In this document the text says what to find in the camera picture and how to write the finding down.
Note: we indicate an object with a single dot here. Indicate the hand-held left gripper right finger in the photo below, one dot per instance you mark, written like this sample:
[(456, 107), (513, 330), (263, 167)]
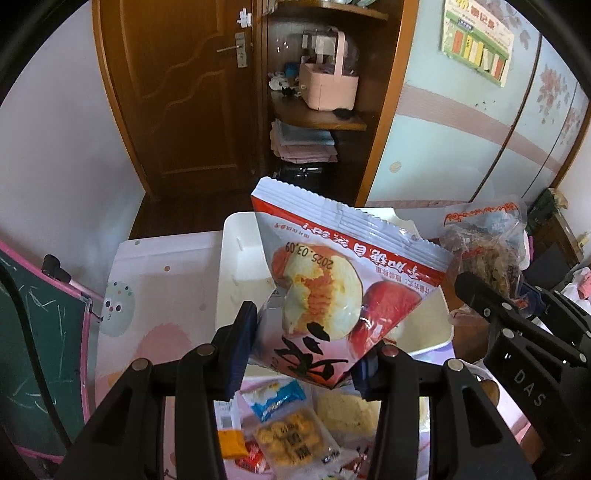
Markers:
[(364, 374)]

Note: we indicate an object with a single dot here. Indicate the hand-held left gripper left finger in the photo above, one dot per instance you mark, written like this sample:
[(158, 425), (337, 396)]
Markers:
[(240, 344)]

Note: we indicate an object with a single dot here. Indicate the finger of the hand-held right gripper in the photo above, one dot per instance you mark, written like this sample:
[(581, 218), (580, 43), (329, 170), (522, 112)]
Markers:
[(480, 297), (563, 310)]

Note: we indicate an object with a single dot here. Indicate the pale cracker packet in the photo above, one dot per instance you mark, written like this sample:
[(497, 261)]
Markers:
[(341, 410)]

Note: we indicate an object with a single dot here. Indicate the clear bag with red trim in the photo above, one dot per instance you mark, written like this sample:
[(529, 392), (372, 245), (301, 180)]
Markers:
[(485, 249)]

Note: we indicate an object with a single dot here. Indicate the white plastic tray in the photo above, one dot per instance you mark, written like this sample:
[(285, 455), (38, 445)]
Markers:
[(240, 277)]

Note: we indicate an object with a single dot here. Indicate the red apple snack packet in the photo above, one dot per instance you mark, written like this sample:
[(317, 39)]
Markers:
[(323, 286)]

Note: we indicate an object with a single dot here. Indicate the orange and white snack packet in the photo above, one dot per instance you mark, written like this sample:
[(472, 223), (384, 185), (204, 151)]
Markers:
[(231, 443)]

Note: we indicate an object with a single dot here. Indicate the blue and white snack packet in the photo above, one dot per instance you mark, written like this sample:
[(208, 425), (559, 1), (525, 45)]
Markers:
[(277, 399)]

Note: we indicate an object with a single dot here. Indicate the wooden nightstand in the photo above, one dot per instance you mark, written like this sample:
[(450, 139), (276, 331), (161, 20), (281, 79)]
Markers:
[(554, 235)]

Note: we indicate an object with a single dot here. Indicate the clear packet of yellow biscuits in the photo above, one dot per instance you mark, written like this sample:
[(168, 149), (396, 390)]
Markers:
[(291, 438)]

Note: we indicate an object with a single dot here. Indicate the dark green bag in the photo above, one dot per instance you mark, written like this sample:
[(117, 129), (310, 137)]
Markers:
[(545, 205)]

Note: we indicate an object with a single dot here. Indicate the red and white small packet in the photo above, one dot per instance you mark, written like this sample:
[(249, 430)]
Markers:
[(254, 459)]

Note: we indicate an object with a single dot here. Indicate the light blue wardrobe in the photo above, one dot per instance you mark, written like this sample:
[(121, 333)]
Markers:
[(438, 147)]

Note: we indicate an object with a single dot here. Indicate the stack of folded towels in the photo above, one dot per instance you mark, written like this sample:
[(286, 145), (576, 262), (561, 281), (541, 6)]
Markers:
[(300, 143)]

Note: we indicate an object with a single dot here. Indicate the wooden shelf cabinet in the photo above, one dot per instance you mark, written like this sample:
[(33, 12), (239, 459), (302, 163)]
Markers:
[(383, 92)]

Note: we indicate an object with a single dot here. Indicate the brown wooden door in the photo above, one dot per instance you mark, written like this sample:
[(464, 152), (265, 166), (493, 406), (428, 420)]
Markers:
[(184, 115)]

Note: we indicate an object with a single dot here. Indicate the small toys cluster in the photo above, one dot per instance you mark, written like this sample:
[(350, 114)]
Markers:
[(279, 83)]

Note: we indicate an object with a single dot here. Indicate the green chalkboard with pink frame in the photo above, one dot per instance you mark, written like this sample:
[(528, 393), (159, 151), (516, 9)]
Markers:
[(37, 346)]

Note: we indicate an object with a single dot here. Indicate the wall poster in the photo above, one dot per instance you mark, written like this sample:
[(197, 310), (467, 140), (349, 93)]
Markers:
[(475, 41)]

